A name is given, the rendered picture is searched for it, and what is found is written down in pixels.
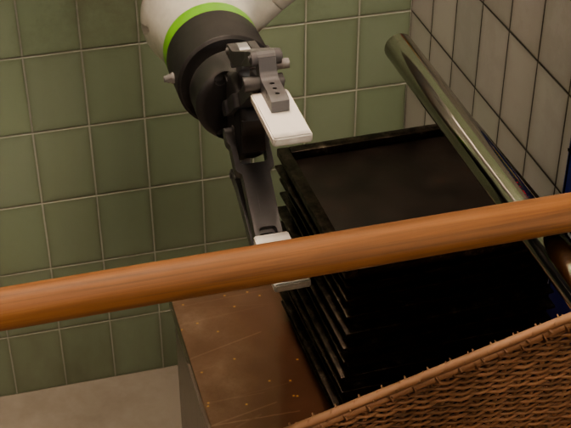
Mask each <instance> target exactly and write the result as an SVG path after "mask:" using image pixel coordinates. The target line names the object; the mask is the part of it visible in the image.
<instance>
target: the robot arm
mask: <svg viewBox="0 0 571 428"><path fill-rule="evenodd" d="M294 1H296V0H142V3H141V8H140V23H141V28H142V31H143V34H144V38H145V40H146V42H147V43H148V45H149V46H150V48H151V50H152V51H153V52H154V53H155V55H156V56H157V57H159V58H160V59H161V60H162V61H163V62H164V63H165V65H166V67H167V70H168V72H169V74H167V75H166V76H163V79H164V82H167V83H171V84H173V85H174V87H175V89H176V91H177V94H178V96H179V99H180V101H181V103H182V105H183V107H184V108H185V109H186V110H187V111H188V112H189V113H190V114H191V115H192V116H193V117H194V118H196V119H197V120H199V121H200V123H201V125H202V126H203V127H204V128H205V129H206V130H207V131H208V132H209V133H211V134H212V135H214V136H216V137H219V138H222V139H223V140H224V144H225V147H226V148H227V149H228V150H229V154H230V159H231V163H232V167H233V169H230V171H229V178H231V181H232V184H233V186H234V188H235V192H236V196H237V200H238V202H239V206H240V212H241V215H242V219H243V223H244V226H245V229H246V235H247V238H248V242H249V245H259V244H264V243H269V242H275V241H280V240H285V239H293V238H291V236H290V235H289V233H288V232H287V231H285V232H283V230H282V227H281V222H280V214H279V211H278V206H277V202H276V198H275V194H274V187H273V183H272V178H271V174H270V172H271V170H272V168H273V166H274V159H273V156H272V151H271V147H270V143H269V140H270V141H271V143H272V145H273V146H274V147H278V146H284V145H290V144H300V143H306V142H311V140H313V134H312V132H311V131H310V129H309V127H308V125H307V123H306V121H305V120H304V118H303V117H302V114H301V112H300V111H299V109H298V108H297V105H296V104H295V102H294V100H293V98H292V96H291V95H290V93H289V91H288V90H287V89H284V86H285V81H286V80H285V77H284V76H283V73H282V72H279V73H278V72H277V70H279V69H285V68H290V60H289V58H283V53H282V51H281V50H280V48H270V47H269V45H265V43H264V42H263V39H262V38H261V37H260V35H259V33H258V32H260V30H262V28H264V27H265V26H266V25H267V24H268V23H269V22H270V21H271V20H272V19H273V18H274V17H276V16H277V15H278V14H279V13H280V12H281V11H282V10H283V9H285V8H286V7H288V6H289V5H290V4H291V3H293V2H294ZM262 154H263V156H264V160H265V161H260V162H254V163H252V161H251V158H252V159H253V158H256V157H258V156H260V155H262ZM310 285H311V279H310V278H306V279H297V280H292V281H287V282H282V283H277V284H272V286H273V289H274V291H275V292H281V291H286V290H294V289H300V288H305V287H309V286H310Z"/></svg>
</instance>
